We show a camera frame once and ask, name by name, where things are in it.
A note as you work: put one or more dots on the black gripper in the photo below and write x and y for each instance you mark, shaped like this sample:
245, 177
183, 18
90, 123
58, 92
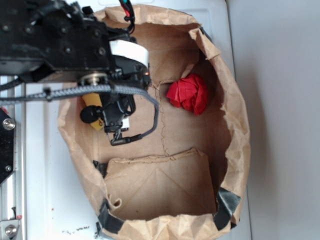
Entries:
81, 48

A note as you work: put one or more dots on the yellow green sponge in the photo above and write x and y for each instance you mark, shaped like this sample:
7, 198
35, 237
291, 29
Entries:
89, 114

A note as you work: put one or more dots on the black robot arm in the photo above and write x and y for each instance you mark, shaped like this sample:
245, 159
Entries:
23, 38

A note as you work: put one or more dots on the red crumpled paper ball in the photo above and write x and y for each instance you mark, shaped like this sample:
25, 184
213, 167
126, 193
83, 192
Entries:
190, 93

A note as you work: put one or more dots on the brown paper bag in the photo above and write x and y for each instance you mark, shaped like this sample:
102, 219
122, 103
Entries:
160, 125

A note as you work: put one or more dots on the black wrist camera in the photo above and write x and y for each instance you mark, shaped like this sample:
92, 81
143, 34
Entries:
115, 108

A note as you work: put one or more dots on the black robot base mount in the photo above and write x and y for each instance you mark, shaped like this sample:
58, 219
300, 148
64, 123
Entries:
7, 145

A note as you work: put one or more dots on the aluminium frame rail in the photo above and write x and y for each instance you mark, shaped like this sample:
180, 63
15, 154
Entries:
12, 192

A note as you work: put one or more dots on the metal corner bracket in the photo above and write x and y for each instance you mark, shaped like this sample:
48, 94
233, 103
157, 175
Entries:
10, 229

